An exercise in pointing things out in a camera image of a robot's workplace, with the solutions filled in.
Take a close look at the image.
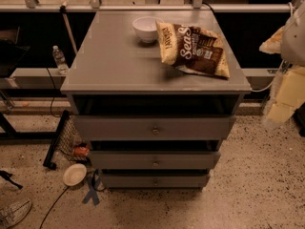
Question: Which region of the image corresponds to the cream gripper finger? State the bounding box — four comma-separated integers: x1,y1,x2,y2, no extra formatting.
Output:
263,65,305,127
259,27,284,54

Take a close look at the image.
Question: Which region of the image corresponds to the grey bottom drawer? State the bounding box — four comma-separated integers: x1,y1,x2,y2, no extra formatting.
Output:
102,174,210,189

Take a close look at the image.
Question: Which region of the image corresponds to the grey drawer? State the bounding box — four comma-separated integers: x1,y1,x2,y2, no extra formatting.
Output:
102,174,210,189
89,151,220,170
73,115,235,141

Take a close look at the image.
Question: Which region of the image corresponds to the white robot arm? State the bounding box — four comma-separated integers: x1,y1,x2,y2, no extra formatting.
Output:
259,2,305,129

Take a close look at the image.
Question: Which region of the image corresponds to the grey drawer cabinet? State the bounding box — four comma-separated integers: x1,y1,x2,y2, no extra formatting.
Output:
61,10,251,180

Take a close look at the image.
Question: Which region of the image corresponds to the grey top drawer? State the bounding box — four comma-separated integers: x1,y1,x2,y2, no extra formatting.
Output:
73,115,235,141

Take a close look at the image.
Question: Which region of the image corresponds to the grey middle drawer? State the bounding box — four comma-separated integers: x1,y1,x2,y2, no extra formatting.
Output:
89,151,220,170

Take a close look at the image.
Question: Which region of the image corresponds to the brown yellow chip bag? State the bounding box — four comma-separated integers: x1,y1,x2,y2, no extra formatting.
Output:
156,22,230,78

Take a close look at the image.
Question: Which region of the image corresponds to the white bowl on cabinet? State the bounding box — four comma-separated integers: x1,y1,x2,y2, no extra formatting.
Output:
132,16,163,43

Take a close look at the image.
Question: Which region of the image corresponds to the white stick with black tip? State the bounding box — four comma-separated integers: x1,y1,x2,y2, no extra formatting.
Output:
59,1,77,55

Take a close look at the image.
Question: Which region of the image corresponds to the clear plastic water bottle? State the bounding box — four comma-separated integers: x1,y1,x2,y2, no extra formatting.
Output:
52,45,69,75

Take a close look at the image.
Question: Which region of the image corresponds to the black mesh basket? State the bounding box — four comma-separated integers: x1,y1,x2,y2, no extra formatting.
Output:
43,111,88,170

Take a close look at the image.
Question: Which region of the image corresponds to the cream bowl on floor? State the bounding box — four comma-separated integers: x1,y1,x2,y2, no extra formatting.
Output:
63,163,87,186

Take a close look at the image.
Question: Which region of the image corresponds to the black clamp on floor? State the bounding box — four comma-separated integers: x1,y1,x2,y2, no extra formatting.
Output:
0,170,23,189

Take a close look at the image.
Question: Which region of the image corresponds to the grey sneaker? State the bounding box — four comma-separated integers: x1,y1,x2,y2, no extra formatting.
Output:
0,198,31,229

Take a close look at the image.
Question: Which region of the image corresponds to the white cable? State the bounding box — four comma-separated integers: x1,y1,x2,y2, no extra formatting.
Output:
250,59,285,93

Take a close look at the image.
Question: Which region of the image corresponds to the black floor cable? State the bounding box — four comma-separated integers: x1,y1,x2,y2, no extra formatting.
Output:
38,185,71,229

